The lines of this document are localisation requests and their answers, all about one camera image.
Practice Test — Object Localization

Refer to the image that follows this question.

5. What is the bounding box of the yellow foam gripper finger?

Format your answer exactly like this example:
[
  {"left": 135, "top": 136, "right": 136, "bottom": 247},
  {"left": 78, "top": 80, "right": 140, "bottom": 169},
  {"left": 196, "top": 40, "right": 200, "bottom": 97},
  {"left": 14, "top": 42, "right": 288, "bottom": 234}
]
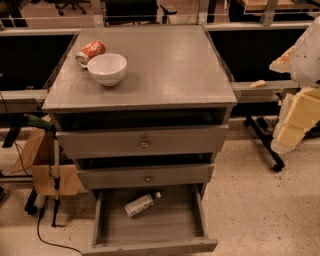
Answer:
[{"left": 271, "top": 87, "right": 320, "bottom": 154}]

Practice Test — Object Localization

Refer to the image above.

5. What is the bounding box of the plastic bottle with white cap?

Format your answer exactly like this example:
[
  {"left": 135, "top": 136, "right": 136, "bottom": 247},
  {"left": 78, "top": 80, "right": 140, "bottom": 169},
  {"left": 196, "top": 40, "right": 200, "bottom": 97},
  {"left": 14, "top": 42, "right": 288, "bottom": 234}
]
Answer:
[{"left": 124, "top": 192, "right": 162, "bottom": 217}]

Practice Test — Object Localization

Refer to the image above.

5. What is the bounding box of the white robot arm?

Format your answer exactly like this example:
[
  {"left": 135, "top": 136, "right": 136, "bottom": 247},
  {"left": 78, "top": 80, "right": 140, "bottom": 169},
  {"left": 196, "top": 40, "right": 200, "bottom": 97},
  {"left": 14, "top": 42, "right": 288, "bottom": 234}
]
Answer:
[{"left": 269, "top": 17, "right": 320, "bottom": 154}]

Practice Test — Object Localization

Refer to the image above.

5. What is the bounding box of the grey middle drawer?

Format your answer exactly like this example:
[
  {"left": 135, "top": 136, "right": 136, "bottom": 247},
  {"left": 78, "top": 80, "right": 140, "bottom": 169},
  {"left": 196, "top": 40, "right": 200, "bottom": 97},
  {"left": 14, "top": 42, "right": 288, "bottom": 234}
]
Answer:
[{"left": 78, "top": 164, "right": 214, "bottom": 190}]

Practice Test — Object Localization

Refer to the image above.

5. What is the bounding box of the grey drawer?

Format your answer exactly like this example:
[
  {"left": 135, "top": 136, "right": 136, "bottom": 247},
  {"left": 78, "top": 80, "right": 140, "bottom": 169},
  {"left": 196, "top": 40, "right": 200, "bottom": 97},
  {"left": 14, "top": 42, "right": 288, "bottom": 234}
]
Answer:
[
  {"left": 82, "top": 184, "right": 217, "bottom": 256},
  {"left": 78, "top": 164, "right": 214, "bottom": 190},
  {"left": 56, "top": 125, "right": 228, "bottom": 159}
]

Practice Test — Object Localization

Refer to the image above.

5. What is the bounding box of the grey drawer cabinet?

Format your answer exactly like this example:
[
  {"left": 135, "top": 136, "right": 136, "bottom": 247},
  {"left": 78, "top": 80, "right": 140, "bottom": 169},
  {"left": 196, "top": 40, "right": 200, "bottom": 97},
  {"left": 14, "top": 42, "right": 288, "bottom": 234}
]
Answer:
[{"left": 42, "top": 25, "right": 238, "bottom": 201}]

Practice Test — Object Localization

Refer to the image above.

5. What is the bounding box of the grey bottom drawer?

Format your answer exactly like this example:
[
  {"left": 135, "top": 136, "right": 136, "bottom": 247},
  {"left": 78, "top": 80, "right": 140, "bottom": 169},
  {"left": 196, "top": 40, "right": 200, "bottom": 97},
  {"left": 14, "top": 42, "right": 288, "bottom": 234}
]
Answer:
[{"left": 82, "top": 184, "right": 217, "bottom": 256}]

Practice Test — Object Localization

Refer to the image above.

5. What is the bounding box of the grey top drawer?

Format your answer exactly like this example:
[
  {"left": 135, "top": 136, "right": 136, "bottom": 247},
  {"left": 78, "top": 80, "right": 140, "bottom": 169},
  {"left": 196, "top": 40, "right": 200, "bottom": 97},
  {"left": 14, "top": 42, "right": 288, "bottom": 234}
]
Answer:
[{"left": 56, "top": 125, "right": 228, "bottom": 159}]

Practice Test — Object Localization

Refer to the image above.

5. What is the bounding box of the black table leg with caster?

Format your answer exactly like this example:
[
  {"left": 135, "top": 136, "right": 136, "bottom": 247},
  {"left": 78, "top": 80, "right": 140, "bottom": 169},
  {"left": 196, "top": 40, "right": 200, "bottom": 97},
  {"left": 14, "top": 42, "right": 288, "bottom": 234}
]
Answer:
[{"left": 244, "top": 116, "right": 285, "bottom": 172}]

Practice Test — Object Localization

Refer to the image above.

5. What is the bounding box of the small foam scrap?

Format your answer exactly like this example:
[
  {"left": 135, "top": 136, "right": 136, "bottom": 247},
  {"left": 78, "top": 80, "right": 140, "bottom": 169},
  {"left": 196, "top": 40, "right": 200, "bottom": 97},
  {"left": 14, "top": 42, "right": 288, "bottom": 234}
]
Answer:
[{"left": 249, "top": 80, "right": 266, "bottom": 88}]

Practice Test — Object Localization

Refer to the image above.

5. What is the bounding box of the black office chair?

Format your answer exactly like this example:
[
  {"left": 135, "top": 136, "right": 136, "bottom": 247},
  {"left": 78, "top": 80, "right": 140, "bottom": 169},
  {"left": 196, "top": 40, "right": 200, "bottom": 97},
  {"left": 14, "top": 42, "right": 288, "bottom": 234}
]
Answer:
[{"left": 105, "top": 0, "right": 177, "bottom": 25}]

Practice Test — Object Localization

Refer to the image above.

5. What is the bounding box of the white ceramic bowl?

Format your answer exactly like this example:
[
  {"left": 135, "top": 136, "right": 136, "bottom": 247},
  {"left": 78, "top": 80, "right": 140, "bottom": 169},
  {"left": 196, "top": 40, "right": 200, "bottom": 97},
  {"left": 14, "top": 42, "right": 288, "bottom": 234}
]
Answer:
[{"left": 87, "top": 53, "right": 127, "bottom": 86}]

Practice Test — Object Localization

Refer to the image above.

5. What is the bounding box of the orange soda can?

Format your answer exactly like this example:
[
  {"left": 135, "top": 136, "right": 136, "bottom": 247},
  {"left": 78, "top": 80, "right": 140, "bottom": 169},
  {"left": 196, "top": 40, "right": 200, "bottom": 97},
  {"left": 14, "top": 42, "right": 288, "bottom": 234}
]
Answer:
[{"left": 75, "top": 40, "right": 106, "bottom": 66}]

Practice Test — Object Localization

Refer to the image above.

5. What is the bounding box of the tripod stand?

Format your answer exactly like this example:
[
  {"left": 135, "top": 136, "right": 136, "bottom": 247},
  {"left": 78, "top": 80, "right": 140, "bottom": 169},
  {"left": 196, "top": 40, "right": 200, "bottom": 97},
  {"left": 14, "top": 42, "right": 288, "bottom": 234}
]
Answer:
[{"left": 51, "top": 137, "right": 60, "bottom": 227}]

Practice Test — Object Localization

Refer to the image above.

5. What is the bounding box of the brown cardboard box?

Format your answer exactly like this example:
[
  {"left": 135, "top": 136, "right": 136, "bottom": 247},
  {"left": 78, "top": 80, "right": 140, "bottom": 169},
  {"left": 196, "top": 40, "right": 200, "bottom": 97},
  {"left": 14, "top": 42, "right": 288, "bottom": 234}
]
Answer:
[{"left": 11, "top": 128, "right": 82, "bottom": 196}]

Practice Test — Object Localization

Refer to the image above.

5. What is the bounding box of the green handled tool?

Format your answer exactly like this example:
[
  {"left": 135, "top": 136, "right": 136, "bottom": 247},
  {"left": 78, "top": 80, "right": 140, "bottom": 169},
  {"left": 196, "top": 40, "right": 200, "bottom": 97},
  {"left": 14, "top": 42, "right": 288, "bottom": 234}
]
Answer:
[{"left": 24, "top": 113, "right": 54, "bottom": 131}]

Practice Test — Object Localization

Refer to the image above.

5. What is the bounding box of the black floor cable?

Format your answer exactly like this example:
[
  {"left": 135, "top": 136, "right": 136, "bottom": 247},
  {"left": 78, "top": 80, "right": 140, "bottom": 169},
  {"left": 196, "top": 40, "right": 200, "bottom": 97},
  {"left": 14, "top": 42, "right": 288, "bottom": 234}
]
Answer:
[{"left": 36, "top": 206, "right": 83, "bottom": 255}]

